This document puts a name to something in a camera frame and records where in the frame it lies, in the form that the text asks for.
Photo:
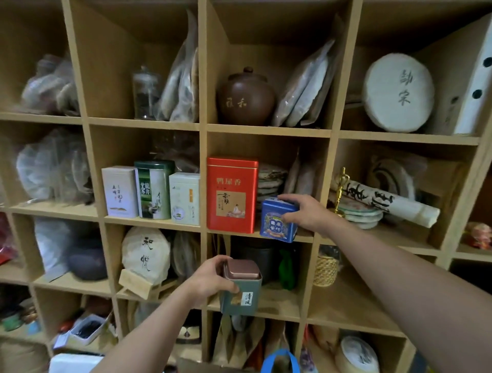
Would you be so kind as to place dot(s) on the person's left hand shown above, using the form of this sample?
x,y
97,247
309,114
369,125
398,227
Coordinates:
x,y
205,282

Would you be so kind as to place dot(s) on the person's right hand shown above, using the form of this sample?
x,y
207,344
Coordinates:
x,y
313,215

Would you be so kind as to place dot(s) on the person's left thumb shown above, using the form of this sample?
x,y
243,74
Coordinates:
x,y
230,288

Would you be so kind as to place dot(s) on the person's right thumb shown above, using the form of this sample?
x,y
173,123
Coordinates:
x,y
291,219

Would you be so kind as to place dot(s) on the grey tea tin copper lid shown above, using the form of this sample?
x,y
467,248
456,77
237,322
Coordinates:
x,y
246,292

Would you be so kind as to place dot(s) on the blue patterned tea tin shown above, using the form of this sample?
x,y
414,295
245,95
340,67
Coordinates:
x,y
275,225

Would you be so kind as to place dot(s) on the person's left forearm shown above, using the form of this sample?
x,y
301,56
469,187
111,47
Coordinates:
x,y
153,338

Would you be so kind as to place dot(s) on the person's right forearm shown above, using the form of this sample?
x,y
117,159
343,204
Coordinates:
x,y
403,292

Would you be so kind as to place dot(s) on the dark canister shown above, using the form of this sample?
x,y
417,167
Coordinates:
x,y
253,251

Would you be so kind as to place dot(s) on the stack of small tea cakes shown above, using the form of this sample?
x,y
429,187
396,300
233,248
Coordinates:
x,y
271,178

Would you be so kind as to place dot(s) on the green bag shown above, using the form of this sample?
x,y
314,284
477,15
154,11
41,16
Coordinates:
x,y
286,269

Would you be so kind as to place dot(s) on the brown paper bags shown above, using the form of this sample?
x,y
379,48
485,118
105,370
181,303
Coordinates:
x,y
230,342

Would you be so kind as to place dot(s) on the plain wrapped tea cake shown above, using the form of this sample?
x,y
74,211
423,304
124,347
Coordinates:
x,y
186,251

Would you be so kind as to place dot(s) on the gold ornament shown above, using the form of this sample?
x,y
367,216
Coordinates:
x,y
340,188

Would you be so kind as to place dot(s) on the woven basket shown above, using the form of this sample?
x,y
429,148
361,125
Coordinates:
x,y
326,269

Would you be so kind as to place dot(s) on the red tea tin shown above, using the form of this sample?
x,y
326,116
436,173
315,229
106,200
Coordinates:
x,y
231,196

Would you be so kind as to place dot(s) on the stack of pale tea cakes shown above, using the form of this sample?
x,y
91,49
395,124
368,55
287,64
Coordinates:
x,y
361,217

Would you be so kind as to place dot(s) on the white tea cake on stand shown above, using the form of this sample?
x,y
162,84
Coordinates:
x,y
146,255

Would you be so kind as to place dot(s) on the wooden shelf unit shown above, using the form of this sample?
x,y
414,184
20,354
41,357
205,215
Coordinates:
x,y
269,130

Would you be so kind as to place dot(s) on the wooden display stand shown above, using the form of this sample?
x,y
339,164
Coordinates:
x,y
136,284

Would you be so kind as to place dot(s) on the long paper-wrapped tea roll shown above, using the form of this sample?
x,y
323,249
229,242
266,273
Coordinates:
x,y
388,201

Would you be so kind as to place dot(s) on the pale green tea box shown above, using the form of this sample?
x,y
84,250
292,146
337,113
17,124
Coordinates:
x,y
185,200

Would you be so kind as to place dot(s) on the bagged dark-print tea cake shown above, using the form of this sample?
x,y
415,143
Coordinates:
x,y
392,175

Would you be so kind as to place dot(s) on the green and white tea tin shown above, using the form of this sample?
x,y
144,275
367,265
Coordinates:
x,y
153,192

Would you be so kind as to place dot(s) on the brown clay jar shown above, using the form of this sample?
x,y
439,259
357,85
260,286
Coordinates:
x,y
246,98

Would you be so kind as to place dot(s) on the bagged tea cakes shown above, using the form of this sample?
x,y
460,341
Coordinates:
x,y
184,84
303,88

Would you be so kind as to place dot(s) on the small white wrapped tea cake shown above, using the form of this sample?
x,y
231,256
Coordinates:
x,y
355,355

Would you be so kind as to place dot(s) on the dark ceramic pot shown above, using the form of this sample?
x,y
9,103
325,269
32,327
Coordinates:
x,y
87,259

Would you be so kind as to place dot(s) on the open white box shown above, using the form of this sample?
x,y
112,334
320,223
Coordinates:
x,y
86,328

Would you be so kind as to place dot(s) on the large white wrapped tea cake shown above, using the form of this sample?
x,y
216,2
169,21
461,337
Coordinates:
x,y
398,92

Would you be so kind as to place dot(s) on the white plastic bag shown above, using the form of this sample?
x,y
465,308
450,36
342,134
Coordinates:
x,y
52,242

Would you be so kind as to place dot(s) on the colourful figurine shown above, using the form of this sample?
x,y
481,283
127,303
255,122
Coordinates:
x,y
478,235

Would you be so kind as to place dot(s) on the glass jar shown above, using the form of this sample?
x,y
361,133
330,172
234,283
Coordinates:
x,y
145,92

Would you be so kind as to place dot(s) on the white box with holes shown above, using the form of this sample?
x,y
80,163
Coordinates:
x,y
461,88

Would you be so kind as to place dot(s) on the clear bag of tea cakes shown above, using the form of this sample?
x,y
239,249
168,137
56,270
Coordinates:
x,y
53,165
50,86

